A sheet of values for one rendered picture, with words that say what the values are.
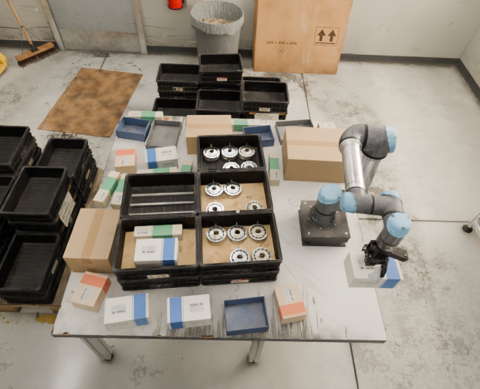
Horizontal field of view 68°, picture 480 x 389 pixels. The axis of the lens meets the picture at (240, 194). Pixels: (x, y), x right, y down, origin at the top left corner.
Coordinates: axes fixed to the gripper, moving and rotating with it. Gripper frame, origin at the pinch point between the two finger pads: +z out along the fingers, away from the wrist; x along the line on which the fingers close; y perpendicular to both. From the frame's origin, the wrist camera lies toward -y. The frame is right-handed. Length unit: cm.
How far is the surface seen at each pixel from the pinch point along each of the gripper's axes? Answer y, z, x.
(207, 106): 84, 73, -197
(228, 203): 62, 28, -53
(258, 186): 44, 28, -66
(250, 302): 49, 39, 0
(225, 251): 62, 28, -22
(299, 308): 25.9, 33.7, 4.9
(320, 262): 10.4, 41.3, -23.7
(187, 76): 107, 73, -242
